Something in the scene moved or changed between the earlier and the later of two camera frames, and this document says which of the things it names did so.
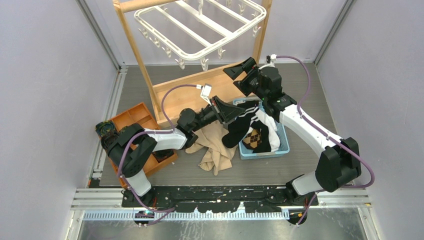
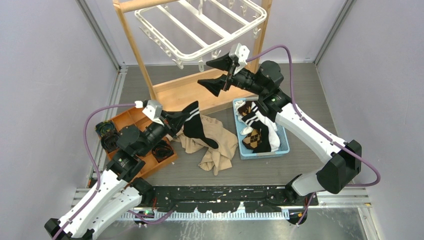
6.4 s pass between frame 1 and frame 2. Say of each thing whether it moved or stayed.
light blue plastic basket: stayed
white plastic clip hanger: stayed
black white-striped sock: moved
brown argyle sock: stayed
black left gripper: moved
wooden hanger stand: stayed
